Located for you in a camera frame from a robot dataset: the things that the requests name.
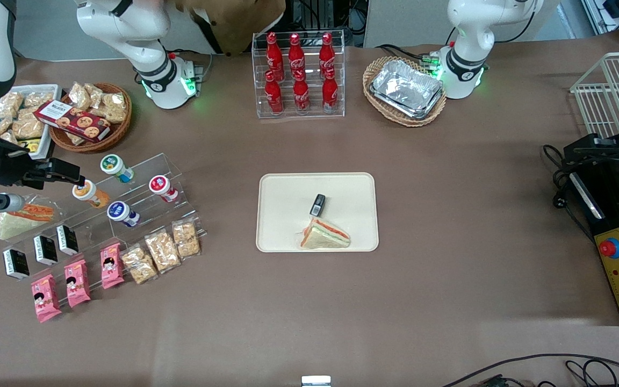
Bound wrapped triangle sandwich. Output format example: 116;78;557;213
296;217;352;251
0;195;63;241

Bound pink snack pack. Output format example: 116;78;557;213
64;259;91;308
100;242;125;290
31;274;62;323

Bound red cola bottle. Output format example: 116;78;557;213
319;32;336;75
288;33;306;76
265;32;284;76
322;69;339;113
293;70;310;113
264;70;284;115

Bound red cookie box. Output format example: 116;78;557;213
34;100;112;143

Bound green gum bottle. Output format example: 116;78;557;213
100;154;135;184

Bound black floor cable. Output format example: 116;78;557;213
441;353;619;387

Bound clear acrylic stepped display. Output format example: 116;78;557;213
0;153;207;281

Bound clear pack of rice crackers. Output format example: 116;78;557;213
121;245;159;285
172;219;202;260
145;230;182;274

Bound stack of foil trays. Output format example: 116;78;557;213
370;59;445;120

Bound light wicker basket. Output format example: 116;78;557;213
363;56;448;128

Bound aluminium frame shelf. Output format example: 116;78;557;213
581;0;619;45

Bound black power cable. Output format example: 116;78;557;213
542;144;596;243

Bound black equipment case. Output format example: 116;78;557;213
562;105;619;327

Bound orange gum bottle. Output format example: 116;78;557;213
71;179;111;209

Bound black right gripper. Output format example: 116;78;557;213
0;137;82;189

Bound white wire basket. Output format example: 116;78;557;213
570;51;619;140

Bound white rectangular snack tray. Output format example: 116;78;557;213
0;84;62;161

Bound blue gum bottle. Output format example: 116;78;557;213
107;200;141;228

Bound black white gum box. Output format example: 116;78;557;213
56;225;80;256
33;235;59;266
3;248;30;281

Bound red gum bottle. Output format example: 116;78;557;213
149;175;181;204

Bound brown wicker basket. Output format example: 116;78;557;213
47;82;133;154

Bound green lit connector block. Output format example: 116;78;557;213
420;52;443;74

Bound cream plastic tray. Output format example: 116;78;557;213
256;173;380;253

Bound clear acrylic bottle rack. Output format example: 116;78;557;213
251;30;346;119

